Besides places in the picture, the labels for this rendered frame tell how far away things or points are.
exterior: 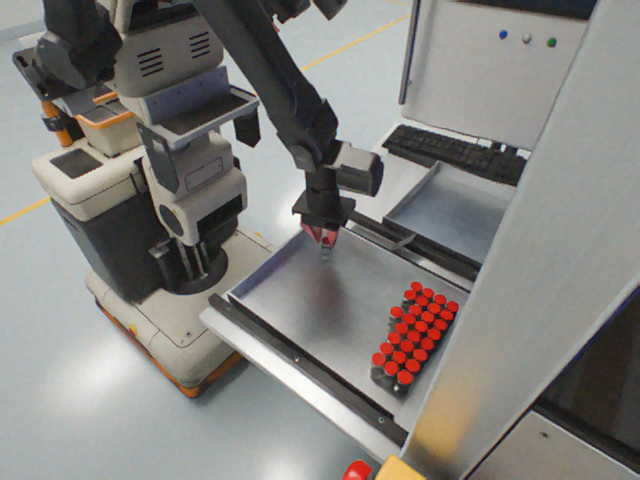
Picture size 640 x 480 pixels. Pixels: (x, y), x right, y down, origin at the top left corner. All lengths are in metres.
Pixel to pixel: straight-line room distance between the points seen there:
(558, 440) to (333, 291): 0.49
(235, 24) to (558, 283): 0.41
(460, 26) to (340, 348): 0.95
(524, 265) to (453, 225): 0.69
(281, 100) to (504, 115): 0.92
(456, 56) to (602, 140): 1.14
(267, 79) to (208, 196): 0.63
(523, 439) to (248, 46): 0.46
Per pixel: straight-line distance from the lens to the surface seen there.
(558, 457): 0.36
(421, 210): 0.94
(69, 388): 1.88
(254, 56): 0.52
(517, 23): 1.27
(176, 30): 0.97
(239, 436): 1.58
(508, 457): 0.40
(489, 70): 1.31
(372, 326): 0.71
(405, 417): 0.65
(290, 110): 0.54
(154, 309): 1.58
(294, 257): 0.81
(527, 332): 0.27
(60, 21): 0.73
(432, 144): 1.27
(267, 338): 0.68
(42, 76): 0.89
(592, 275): 0.23
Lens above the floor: 1.48
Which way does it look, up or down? 45 degrees down
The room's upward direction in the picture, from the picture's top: straight up
